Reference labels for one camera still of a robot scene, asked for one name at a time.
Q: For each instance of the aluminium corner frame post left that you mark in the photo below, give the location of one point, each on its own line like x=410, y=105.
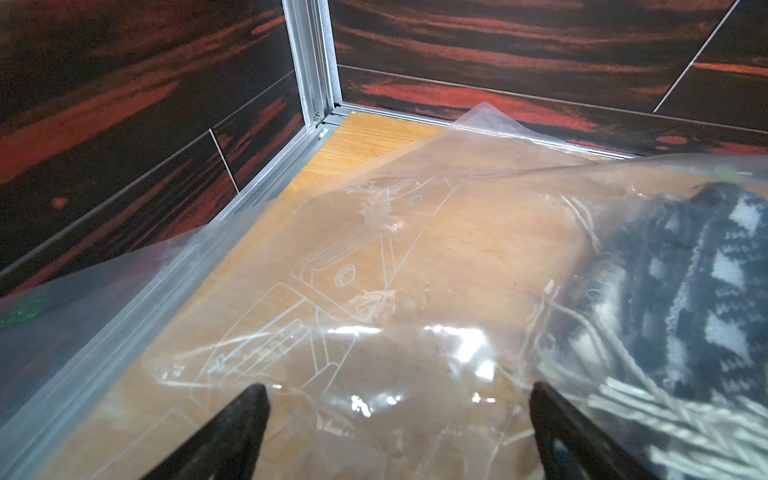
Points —
x=314, y=58

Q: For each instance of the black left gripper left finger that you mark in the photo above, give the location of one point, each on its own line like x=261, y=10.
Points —
x=227, y=446

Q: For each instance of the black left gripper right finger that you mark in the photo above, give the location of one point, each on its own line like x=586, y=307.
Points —
x=571, y=446

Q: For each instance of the dark blue grey plaid scarf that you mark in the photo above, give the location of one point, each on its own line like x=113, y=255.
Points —
x=662, y=341

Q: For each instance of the clear plastic vacuum bag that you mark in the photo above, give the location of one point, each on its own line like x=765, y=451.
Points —
x=393, y=313

